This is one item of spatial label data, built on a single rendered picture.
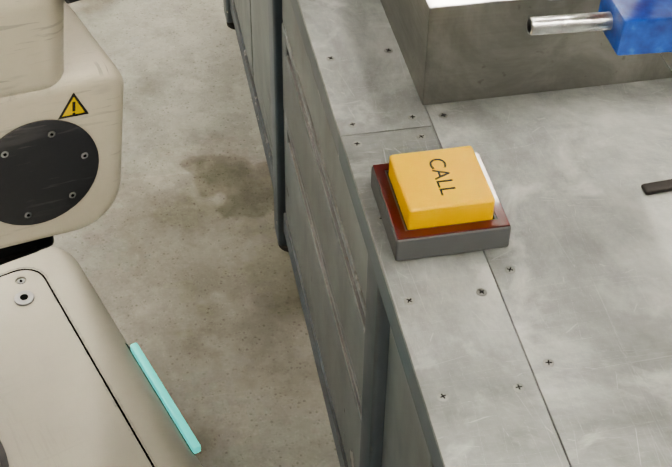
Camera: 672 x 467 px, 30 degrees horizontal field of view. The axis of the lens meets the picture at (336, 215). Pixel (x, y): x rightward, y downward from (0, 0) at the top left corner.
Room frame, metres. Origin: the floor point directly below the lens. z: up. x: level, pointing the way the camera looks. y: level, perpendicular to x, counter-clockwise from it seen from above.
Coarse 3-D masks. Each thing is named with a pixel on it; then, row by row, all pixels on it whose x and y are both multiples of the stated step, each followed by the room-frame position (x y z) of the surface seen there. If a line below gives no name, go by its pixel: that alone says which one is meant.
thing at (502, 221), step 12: (384, 168) 0.68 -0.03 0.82; (384, 180) 0.66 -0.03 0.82; (384, 192) 0.65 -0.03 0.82; (492, 192) 0.65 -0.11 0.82; (396, 216) 0.63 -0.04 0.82; (504, 216) 0.63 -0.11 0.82; (396, 228) 0.61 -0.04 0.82; (432, 228) 0.62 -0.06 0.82; (444, 228) 0.62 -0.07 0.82; (456, 228) 0.62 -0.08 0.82; (468, 228) 0.62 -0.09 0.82; (480, 228) 0.62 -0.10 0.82
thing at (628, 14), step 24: (624, 0) 0.70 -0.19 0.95; (648, 0) 0.70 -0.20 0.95; (528, 24) 0.69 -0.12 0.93; (552, 24) 0.68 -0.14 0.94; (576, 24) 0.69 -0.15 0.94; (600, 24) 0.69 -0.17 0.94; (624, 24) 0.68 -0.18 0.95; (648, 24) 0.68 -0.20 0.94; (624, 48) 0.68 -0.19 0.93; (648, 48) 0.68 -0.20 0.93
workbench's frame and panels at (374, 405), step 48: (240, 0) 1.90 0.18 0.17; (288, 0) 1.37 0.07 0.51; (240, 48) 1.91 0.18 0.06; (288, 48) 1.37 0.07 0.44; (288, 96) 1.38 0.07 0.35; (288, 144) 1.39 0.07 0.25; (336, 144) 0.77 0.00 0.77; (288, 192) 1.39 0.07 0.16; (336, 192) 1.06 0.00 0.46; (288, 240) 1.38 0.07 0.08; (336, 240) 1.04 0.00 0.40; (336, 288) 1.04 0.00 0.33; (384, 288) 0.60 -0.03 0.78; (336, 336) 1.04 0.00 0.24; (384, 336) 0.81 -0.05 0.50; (336, 384) 1.03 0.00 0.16; (384, 384) 0.81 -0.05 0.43; (336, 432) 1.01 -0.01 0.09; (384, 432) 0.80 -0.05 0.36; (432, 432) 0.47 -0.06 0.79
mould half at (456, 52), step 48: (384, 0) 0.91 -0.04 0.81; (432, 0) 0.79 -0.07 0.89; (480, 0) 0.79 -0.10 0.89; (528, 0) 0.79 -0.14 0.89; (576, 0) 0.80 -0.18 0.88; (432, 48) 0.78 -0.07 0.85; (480, 48) 0.79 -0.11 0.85; (528, 48) 0.79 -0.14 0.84; (576, 48) 0.80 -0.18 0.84; (432, 96) 0.78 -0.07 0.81; (480, 96) 0.79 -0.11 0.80
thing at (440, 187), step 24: (408, 168) 0.66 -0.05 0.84; (432, 168) 0.66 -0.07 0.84; (456, 168) 0.66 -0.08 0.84; (480, 168) 0.66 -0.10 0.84; (408, 192) 0.63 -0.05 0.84; (432, 192) 0.63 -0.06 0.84; (456, 192) 0.63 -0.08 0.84; (480, 192) 0.63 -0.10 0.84; (408, 216) 0.62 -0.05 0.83; (432, 216) 0.62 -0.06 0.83; (456, 216) 0.62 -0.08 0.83; (480, 216) 0.63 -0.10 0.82
